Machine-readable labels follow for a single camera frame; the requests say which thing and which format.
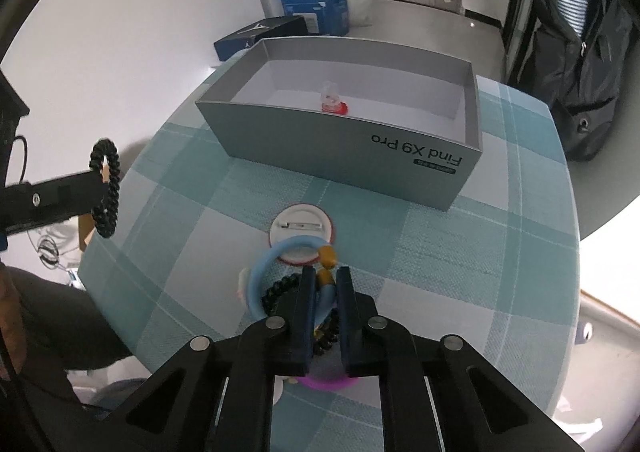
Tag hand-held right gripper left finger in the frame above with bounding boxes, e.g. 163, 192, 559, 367
75, 267, 318, 452

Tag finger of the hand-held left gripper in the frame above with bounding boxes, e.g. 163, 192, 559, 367
0, 167, 113, 235

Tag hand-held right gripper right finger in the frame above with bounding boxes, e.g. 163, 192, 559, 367
336, 265, 586, 452

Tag small black bead bracelet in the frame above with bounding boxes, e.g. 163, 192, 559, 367
261, 274, 342, 358

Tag light blue ring bracelet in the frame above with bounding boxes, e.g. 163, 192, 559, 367
248, 237, 338, 329

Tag black spiral hair tie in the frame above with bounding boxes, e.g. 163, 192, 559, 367
89, 137, 122, 239

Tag round white pin badge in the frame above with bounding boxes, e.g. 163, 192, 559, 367
269, 202, 337, 267

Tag purple ring bracelet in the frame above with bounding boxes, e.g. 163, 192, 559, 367
299, 372, 361, 392

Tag grey cardboard box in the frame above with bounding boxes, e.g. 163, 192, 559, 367
195, 36, 485, 211

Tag red and clear charm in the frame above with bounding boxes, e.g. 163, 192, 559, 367
320, 81, 348, 114

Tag brown cardboard piece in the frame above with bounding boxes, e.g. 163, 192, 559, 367
77, 213, 98, 250

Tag person's dark trousers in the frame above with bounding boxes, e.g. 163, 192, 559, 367
0, 265, 133, 433

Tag dark blue shoe box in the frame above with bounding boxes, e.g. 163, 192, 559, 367
214, 16, 321, 62

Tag small white object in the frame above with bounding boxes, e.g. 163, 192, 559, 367
575, 319, 598, 345

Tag blue cardboard box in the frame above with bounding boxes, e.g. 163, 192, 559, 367
277, 0, 349, 36

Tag white plastic bag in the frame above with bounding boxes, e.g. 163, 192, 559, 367
327, 0, 375, 27

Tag black backpack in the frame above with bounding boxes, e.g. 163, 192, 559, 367
505, 0, 633, 162

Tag white cables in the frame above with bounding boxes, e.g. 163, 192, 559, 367
30, 227, 81, 283

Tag black cable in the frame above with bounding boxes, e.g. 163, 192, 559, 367
10, 133, 30, 183

